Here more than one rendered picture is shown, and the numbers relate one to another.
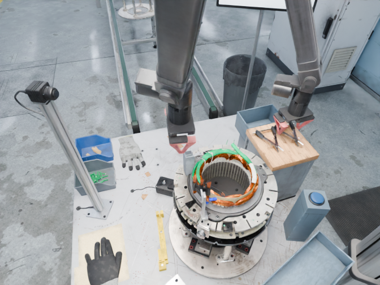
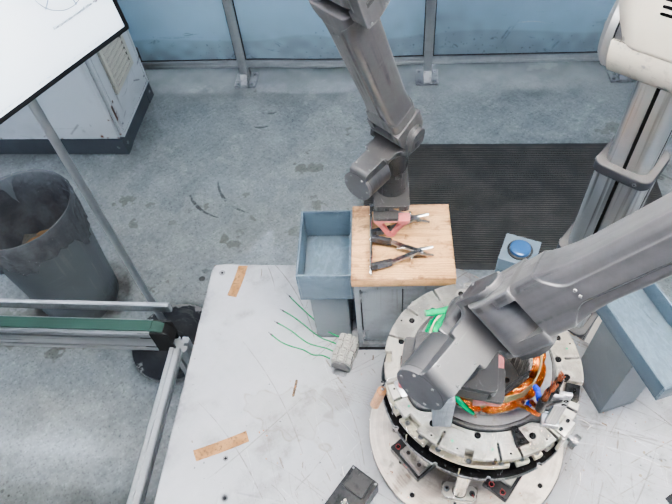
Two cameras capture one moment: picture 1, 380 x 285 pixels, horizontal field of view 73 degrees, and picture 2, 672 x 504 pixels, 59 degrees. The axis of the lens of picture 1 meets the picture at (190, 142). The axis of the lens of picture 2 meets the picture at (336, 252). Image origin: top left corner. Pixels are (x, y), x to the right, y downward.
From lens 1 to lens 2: 0.64 m
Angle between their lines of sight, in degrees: 41
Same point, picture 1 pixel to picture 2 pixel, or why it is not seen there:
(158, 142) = (205, 489)
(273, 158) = (437, 268)
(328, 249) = not seen: hidden behind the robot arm
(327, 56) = (96, 67)
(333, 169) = (310, 207)
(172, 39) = not seen: outside the picture
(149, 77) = (459, 360)
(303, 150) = (433, 219)
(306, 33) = (395, 82)
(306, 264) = (621, 315)
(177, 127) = (484, 372)
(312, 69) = (411, 117)
